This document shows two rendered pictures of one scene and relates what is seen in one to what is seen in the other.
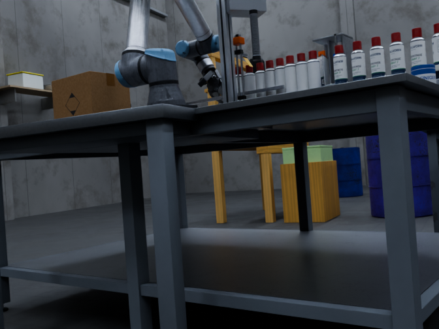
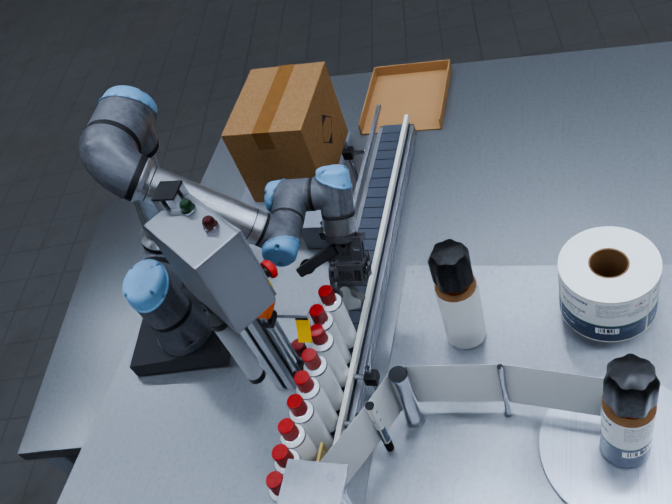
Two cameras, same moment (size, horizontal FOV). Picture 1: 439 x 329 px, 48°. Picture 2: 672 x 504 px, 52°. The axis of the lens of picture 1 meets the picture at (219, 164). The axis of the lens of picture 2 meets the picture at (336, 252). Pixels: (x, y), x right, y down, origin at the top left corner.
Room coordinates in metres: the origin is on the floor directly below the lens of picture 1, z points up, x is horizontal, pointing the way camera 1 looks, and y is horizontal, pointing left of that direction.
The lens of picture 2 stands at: (2.23, -1.05, 2.22)
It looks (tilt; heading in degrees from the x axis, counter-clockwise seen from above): 47 degrees down; 82
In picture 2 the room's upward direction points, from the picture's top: 23 degrees counter-clockwise
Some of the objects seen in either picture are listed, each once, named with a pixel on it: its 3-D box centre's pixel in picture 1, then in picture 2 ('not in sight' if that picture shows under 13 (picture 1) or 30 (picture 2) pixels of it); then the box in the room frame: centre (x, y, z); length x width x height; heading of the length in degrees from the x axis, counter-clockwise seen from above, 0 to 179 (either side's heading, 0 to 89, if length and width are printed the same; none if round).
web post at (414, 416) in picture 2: not in sight; (406, 397); (2.34, -0.34, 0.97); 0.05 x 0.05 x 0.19
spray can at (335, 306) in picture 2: not in sight; (337, 316); (2.31, -0.08, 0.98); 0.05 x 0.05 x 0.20
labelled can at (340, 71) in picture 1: (340, 71); not in sight; (1.98, -0.51, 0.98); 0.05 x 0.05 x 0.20
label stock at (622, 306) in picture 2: not in sight; (607, 284); (2.84, -0.33, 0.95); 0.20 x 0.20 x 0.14
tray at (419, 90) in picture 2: not in sight; (406, 96); (2.87, 0.68, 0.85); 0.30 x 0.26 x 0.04; 53
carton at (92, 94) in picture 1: (91, 106); (289, 133); (2.46, 0.61, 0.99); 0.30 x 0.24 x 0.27; 53
